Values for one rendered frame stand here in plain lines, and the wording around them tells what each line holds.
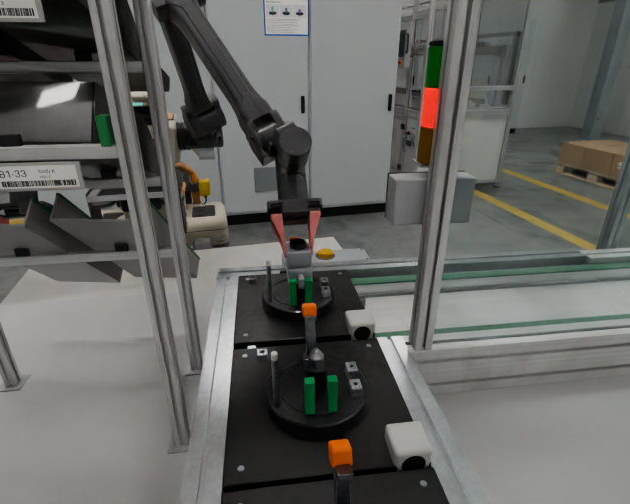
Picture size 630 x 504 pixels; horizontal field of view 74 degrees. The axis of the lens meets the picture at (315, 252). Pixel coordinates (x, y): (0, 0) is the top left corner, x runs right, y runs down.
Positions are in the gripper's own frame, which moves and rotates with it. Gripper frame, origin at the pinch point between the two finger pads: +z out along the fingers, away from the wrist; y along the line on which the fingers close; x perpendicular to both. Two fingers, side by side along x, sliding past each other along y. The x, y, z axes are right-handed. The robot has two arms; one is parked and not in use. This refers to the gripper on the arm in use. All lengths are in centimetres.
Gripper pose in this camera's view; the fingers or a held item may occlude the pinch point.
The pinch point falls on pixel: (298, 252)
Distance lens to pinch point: 76.0
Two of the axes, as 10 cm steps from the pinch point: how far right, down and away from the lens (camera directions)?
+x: -0.8, 2.8, 9.6
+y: 9.9, -0.7, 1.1
